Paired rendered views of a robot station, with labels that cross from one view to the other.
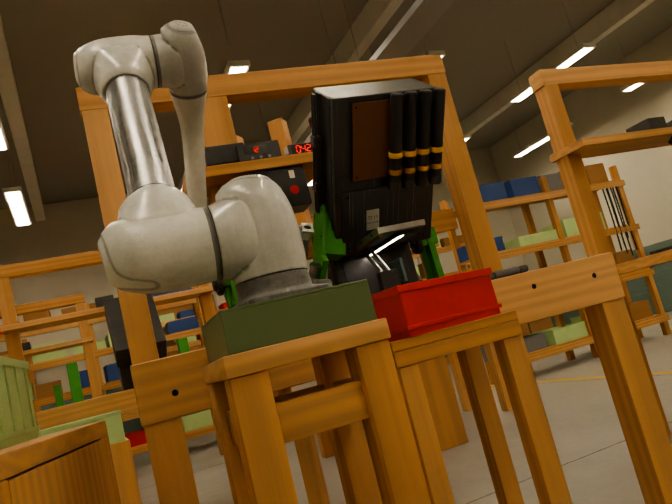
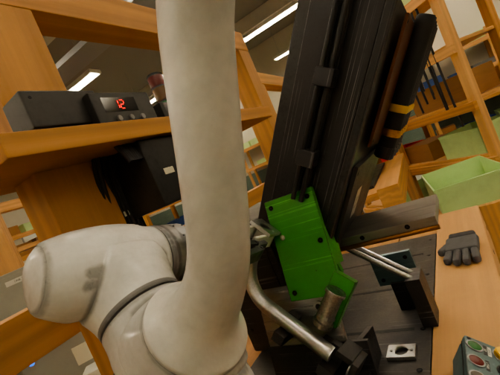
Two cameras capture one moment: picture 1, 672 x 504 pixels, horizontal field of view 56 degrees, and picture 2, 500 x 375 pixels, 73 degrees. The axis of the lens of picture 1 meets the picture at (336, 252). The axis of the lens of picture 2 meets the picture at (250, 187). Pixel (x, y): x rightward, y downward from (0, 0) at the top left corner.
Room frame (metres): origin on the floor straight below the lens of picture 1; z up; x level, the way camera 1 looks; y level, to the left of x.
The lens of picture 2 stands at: (1.51, 0.50, 1.35)
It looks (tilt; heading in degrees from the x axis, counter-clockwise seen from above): 2 degrees down; 322
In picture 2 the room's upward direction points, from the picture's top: 23 degrees counter-clockwise
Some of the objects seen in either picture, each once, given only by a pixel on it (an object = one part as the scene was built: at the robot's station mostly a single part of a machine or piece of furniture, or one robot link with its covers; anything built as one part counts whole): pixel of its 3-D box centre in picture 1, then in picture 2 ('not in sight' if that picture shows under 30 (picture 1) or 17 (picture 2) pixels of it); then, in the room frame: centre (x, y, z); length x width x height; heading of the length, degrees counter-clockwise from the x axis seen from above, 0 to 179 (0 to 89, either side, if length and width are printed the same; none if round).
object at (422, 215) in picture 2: (379, 243); (350, 232); (2.04, -0.14, 1.11); 0.39 x 0.16 x 0.03; 20
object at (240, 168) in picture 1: (300, 168); (163, 139); (2.36, 0.05, 1.52); 0.90 x 0.25 x 0.04; 110
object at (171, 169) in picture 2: (282, 192); (161, 173); (2.27, 0.14, 1.42); 0.17 x 0.12 x 0.15; 110
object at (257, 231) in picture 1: (255, 228); not in sight; (1.29, 0.15, 1.10); 0.18 x 0.16 x 0.22; 108
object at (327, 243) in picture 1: (328, 238); (307, 239); (2.03, 0.01, 1.17); 0.13 x 0.12 x 0.20; 110
